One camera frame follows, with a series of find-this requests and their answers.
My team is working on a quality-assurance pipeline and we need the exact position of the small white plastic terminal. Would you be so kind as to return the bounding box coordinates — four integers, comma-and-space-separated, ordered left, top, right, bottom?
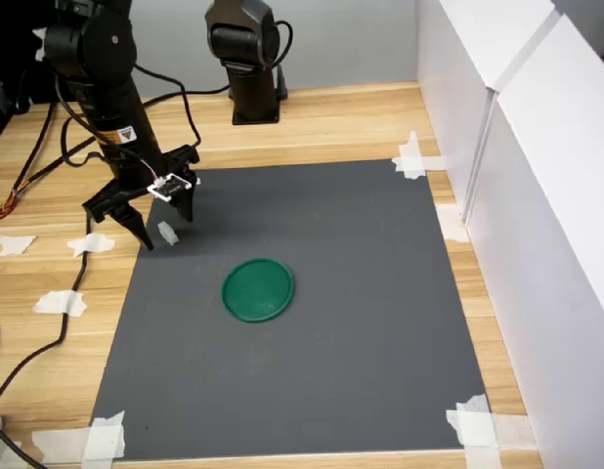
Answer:
157, 220, 180, 247

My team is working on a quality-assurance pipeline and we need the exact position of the round green lid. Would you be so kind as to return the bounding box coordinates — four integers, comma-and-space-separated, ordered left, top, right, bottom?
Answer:
221, 257, 295, 324

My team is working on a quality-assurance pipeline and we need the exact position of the white tape piece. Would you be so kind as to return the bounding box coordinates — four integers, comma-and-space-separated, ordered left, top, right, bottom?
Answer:
392, 130, 443, 181
0, 234, 38, 258
66, 233, 116, 259
446, 393, 538, 469
436, 204, 472, 244
32, 289, 88, 318
30, 409, 127, 463

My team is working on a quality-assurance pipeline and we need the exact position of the dark grey mat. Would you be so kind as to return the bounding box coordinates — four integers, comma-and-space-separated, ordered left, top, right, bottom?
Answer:
89, 158, 494, 463

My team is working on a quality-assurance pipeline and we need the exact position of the white partition panel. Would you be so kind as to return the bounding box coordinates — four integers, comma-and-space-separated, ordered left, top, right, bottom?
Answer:
465, 12, 604, 469
415, 0, 562, 229

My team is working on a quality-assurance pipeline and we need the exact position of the small white wrist camera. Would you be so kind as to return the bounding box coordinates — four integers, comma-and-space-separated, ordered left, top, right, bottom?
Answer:
146, 172, 193, 202

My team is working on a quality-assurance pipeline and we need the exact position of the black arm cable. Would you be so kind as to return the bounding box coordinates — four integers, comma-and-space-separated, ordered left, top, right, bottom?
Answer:
130, 61, 233, 150

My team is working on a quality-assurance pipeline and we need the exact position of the black base power cable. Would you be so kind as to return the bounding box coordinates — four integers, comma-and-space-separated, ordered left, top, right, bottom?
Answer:
274, 19, 295, 102

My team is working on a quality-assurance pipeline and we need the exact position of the multicoloured wire bundle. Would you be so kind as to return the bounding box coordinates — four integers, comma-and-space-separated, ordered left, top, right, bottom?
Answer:
0, 136, 98, 224

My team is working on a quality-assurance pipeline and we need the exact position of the black camera cable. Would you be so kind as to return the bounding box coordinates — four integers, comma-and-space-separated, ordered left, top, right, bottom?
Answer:
0, 116, 110, 411

